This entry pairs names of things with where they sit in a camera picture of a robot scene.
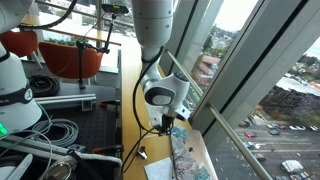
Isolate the black camera stand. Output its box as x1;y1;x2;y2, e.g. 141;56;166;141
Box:
75;12;118;90

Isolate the grey coiled cable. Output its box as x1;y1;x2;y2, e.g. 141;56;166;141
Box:
31;118;80;148

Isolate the red handled clamp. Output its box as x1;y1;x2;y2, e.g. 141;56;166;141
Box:
99;99;122;109
92;144;124;156

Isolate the thin white cable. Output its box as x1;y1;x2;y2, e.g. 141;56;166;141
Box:
0;129;54;180

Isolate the orange chair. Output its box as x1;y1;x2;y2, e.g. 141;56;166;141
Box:
0;30;40;58
38;41;105;80

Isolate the black strap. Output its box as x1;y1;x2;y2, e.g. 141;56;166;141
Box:
66;149;105;180

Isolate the black binder clip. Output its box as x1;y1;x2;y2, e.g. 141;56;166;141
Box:
136;145;149;161

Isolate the short aluminium extrusion rail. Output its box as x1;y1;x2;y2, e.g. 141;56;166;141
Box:
33;93;98;112

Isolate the black perforated breadboard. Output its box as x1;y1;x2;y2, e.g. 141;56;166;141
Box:
33;105;122;152

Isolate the black coiled cable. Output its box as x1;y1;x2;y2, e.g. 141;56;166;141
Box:
27;74;62;98

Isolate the white paper sheet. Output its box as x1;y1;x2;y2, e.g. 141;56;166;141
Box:
143;157;174;180

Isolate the metal window handrail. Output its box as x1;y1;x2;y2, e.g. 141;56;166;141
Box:
164;49;274;180

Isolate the round metallic lens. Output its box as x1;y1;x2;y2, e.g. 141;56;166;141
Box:
42;155;78;180

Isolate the black camera on stand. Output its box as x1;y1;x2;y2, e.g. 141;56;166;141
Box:
100;3;130;15

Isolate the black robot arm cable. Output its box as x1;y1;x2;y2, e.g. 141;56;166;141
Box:
18;0;166;175

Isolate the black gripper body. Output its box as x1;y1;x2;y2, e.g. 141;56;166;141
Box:
159;114;175;136

